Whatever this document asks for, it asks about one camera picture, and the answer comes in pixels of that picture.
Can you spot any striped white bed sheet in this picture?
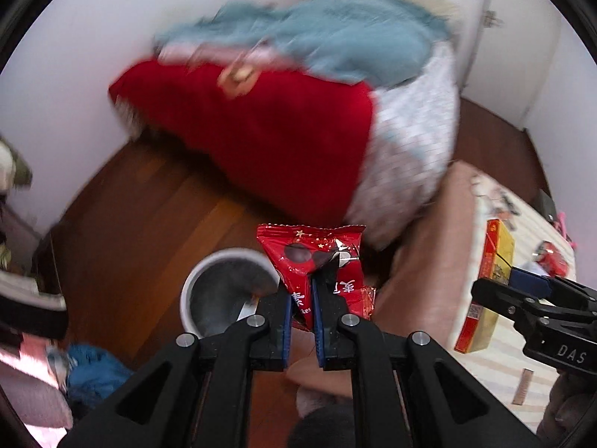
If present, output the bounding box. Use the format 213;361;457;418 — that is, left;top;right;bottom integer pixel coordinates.
454;172;589;432

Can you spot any red blanket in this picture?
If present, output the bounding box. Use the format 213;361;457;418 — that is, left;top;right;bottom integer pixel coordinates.
108;58;376;225

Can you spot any red snack packet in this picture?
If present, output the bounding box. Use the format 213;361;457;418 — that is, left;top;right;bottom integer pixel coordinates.
256;224;376;332

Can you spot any blue cloth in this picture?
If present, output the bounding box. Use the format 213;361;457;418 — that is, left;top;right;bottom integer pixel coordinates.
65;344;136;411

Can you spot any small dark case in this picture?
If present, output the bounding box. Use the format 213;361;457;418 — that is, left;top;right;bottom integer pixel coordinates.
534;189;557;219

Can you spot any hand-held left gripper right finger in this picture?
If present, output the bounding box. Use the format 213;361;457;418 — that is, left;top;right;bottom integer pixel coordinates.
312;274;543;448

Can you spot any white round trash bin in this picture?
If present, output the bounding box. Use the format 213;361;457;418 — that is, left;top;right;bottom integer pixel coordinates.
180;249;281;339

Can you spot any person's right forearm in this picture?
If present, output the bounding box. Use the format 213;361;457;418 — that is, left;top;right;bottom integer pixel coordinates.
536;370;597;442

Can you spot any cluttered dark shelf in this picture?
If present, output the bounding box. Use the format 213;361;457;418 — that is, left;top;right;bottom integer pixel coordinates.
0;136;70;341

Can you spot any pink cloth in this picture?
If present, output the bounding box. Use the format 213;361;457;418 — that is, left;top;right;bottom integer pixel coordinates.
0;336;74;435

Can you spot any dark fuzzy slipper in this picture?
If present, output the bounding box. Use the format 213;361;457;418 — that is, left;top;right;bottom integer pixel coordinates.
289;385;357;448

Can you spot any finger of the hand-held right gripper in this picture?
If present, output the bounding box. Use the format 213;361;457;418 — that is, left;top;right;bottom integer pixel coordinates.
510;265;597;303
470;279;558;324

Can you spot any small red wrapper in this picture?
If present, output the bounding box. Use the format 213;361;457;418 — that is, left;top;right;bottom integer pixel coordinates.
534;241;572;277

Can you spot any gold ornament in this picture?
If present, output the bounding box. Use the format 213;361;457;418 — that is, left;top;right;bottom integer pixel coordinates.
217;53;260;99

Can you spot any yellow and red box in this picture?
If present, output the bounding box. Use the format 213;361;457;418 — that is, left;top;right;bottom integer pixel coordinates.
454;218;516;354

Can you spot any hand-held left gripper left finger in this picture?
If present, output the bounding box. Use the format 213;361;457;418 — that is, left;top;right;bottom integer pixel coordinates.
58;284;294;448

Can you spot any white patterned bed sheet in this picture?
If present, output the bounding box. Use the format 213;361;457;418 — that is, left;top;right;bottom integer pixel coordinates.
346;44;462;250

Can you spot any pink plastic item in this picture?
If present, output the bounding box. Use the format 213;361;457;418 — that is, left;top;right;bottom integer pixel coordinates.
555;212;577;248

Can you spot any brown paper strip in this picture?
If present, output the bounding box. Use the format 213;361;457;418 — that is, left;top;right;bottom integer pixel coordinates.
512;368;537;406

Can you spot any teal blanket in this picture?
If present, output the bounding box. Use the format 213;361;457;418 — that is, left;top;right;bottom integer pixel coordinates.
153;0;452;87

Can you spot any pink mattress cover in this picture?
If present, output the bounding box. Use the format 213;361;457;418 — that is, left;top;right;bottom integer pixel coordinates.
285;161;482;399

